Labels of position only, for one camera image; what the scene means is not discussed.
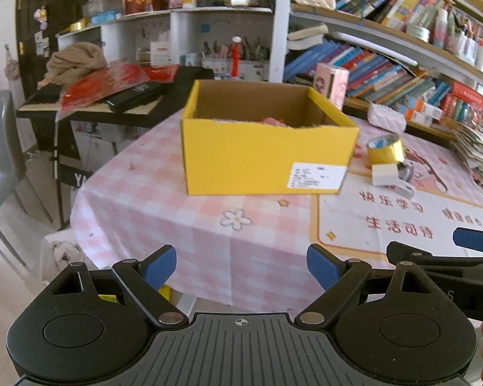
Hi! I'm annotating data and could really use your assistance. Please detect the stack of magazines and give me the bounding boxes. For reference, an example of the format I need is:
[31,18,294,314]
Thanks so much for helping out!
[451,123,483,198]

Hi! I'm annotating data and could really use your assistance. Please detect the small white box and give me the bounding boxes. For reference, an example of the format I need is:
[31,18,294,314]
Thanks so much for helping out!
[371,163,399,186]

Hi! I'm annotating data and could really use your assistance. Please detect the pink checkered tablecloth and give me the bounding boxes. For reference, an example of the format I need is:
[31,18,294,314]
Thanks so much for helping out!
[70,102,483,306]

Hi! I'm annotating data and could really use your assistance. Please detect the flat black box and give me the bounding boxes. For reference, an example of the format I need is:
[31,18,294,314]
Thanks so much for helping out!
[106,81,166,114]

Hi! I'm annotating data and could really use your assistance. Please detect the row of blue and red books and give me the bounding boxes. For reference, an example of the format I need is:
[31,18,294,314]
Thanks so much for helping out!
[284,36,483,125]

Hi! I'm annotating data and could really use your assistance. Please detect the grey chair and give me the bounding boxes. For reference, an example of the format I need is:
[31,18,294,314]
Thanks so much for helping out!
[0,90,55,268]

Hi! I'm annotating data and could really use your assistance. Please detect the pile of small medicine boxes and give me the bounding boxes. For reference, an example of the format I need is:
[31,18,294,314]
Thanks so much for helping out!
[400,100,444,128]

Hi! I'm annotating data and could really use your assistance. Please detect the pink printed box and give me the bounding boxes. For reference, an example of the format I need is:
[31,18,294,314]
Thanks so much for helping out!
[313,63,350,110]

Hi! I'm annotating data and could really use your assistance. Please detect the pink wall hanging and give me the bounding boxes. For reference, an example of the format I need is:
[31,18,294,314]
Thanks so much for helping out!
[4,44,20,82]

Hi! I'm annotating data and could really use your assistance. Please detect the white pen holder with pens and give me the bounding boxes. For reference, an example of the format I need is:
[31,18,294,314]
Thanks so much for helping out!
[201,37,270,82]

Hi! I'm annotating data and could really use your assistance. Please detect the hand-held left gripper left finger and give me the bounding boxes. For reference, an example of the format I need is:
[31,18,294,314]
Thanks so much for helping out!
[48,244,188,327]

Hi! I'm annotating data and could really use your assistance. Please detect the row of colourful books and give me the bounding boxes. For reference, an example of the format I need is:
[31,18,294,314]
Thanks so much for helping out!
[332,0,483,81]

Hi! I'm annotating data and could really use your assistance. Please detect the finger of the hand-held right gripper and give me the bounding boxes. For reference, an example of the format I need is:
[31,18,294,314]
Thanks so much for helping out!
[453,227,483,255]
[386,241,483,269]

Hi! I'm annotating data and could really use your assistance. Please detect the yellow cardboard box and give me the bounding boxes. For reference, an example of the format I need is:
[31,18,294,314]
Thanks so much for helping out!
[180,79,361,196]

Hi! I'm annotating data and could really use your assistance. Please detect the white post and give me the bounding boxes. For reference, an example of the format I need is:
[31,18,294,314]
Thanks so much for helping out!
[268,0,294,83]

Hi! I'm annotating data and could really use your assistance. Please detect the wooden bookshelf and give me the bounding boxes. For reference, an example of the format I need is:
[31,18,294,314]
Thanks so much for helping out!
[289,2,483,142]

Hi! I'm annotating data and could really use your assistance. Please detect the red paper pack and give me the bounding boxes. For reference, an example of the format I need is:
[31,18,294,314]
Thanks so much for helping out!
[143,64,182,85]

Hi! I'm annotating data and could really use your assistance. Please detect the small clear tape dispenser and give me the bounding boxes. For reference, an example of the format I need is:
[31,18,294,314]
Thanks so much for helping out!
[386,162,417,199]

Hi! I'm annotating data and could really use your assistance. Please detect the white shelf unit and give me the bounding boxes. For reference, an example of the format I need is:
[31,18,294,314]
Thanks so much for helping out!
[56,6,275,85]

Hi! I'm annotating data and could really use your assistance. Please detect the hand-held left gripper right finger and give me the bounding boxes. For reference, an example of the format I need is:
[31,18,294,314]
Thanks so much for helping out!
[295,243,434,326]

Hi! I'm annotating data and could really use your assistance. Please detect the white bag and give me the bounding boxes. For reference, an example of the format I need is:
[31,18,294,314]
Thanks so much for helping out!
[39,231,84,283]

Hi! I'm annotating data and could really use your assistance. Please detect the dark door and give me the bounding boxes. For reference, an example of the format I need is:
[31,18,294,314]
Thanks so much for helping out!
[15,0,90,103]

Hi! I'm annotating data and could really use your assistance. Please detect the beige cloth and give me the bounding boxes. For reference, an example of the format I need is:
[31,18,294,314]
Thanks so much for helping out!
[45,41,107,85]

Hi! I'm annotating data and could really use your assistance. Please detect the black keyboard stand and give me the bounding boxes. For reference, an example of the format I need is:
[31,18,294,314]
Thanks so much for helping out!
[52,120,87,232]

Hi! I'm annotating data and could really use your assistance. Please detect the thick white book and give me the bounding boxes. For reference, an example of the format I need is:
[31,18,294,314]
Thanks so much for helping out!
[287,24,330,51]

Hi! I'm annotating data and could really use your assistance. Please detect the light blue box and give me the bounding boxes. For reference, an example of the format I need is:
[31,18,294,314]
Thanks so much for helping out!
[90,11,123,25]

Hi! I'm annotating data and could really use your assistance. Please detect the red decorations in plastic bag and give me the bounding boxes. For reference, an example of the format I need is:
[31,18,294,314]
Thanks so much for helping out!
[58,64,150,114]

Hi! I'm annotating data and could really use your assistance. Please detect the white box with red label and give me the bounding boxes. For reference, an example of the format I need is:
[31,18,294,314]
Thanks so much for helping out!
[151,41,171,66]

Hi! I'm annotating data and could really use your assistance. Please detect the black electronic keyboard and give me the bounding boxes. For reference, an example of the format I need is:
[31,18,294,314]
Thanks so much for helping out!
[16,66,214,126]

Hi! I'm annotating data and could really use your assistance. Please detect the white quilted pouch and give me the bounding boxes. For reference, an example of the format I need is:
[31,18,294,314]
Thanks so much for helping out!
[367,103,407,132]

